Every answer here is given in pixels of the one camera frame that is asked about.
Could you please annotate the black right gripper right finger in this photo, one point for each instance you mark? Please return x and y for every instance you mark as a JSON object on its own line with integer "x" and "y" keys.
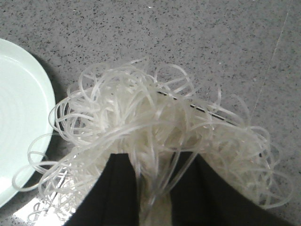
{"x": 202, "y": 198}

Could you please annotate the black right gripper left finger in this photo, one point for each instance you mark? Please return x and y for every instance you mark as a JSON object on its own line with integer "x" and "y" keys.
{"x": 112, "y": 200}

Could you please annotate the white vermicelli noodle bundle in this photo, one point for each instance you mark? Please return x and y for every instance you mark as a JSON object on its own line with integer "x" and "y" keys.
{"x": 133, "y": 75}

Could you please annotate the pale green round plate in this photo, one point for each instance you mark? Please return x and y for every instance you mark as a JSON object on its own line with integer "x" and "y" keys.
{"x": 26, "y": 99}

